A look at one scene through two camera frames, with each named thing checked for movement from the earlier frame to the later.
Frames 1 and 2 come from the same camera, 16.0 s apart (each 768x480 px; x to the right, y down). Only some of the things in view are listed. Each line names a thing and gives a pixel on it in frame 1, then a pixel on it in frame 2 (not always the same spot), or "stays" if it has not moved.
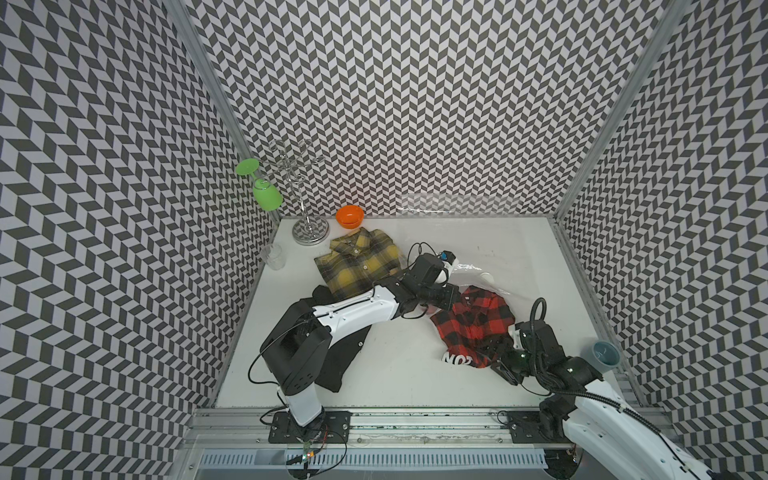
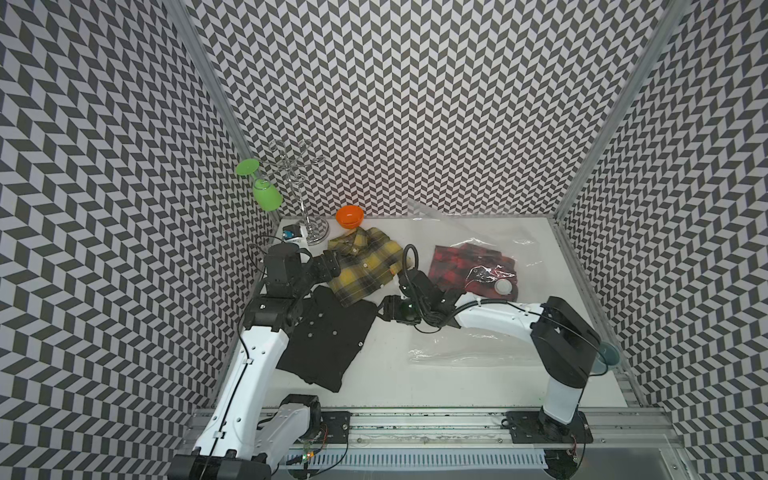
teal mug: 605,355 stays
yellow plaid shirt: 358,260 stays
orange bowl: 350,216 stays
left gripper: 452,294 -> 327,265
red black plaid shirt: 475,324 -> 476,271
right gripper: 504,369 -> 392,310
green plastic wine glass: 265,194 stays
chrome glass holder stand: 308,231 stays
